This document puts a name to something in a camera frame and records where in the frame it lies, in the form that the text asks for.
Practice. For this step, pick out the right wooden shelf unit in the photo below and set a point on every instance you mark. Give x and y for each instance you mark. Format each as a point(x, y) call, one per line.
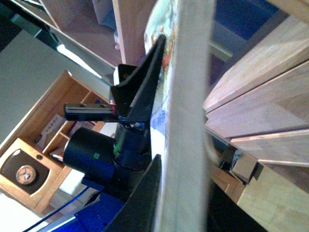
point(261, 104)

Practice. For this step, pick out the background wooden cubby shelf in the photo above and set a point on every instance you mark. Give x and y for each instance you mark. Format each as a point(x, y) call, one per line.
point(41, 129)

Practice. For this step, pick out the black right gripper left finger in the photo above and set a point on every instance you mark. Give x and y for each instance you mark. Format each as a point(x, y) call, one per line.
point(133, 97)

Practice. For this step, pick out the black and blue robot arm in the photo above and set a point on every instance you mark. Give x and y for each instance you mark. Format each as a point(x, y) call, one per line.
point(121, 168)

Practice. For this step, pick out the wooden box with dial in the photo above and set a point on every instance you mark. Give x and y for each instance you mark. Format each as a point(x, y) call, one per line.
point(26, 174)

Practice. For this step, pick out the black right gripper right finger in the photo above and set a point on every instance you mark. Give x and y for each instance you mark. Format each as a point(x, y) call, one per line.
point(138, 213)

